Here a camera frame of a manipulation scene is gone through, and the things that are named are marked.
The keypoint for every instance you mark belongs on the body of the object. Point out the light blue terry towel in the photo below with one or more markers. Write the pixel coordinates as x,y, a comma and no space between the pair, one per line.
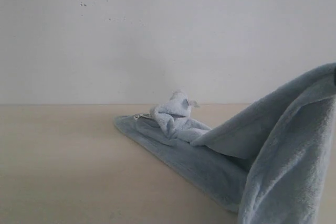
268,163

